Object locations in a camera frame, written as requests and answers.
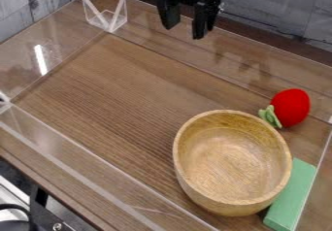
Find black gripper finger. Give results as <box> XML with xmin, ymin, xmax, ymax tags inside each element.
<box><xmin>157</xmin><ymin>0</ymin><xmax>181</xmax><ymax>30</ymax></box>
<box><xmin>192</xmin><ymin>0</ymin><xmax>223</xmax><ymax>40</ymax></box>

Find red felt fruit green leaf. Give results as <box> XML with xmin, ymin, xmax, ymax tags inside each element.
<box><xmin>259</xmin><ymin>88</ymin><xmax>313</xmax><ymax>129</ymax></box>

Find wooden bowl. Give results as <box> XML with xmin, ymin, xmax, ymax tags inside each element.
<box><xmin>173</xmin><ymin>110</ymin><xmax>292</xmax><ymax>216</ymax></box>

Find green rectangular block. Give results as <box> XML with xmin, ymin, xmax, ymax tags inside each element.
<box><xmin>264</xmin><ymin>158</ymin><xmax>317</xmax><ymax>231</ymax></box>

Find black metal table leg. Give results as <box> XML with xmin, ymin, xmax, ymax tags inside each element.
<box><xmin>30</xmin><ymin>185</ymin><xmax>92</xmax><ymax>231</ymax></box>

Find clear acrylic corner bracket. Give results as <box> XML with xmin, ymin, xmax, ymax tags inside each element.
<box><xmin>82</xmin><ymin>0</ymin><xmax>128</xmax><ymax>33</ymax></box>

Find clear acrylic front wall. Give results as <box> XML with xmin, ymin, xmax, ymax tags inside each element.
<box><xmin>0</xmin><ymin>92</ymin><xmax>219</xmax><ymax>231</ymax></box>

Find black cable bottom left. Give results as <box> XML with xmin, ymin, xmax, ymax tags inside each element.
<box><xmin>0</xmin><ymin>204</ymin><xmax>34</xmax><ymax>231</ymax></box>

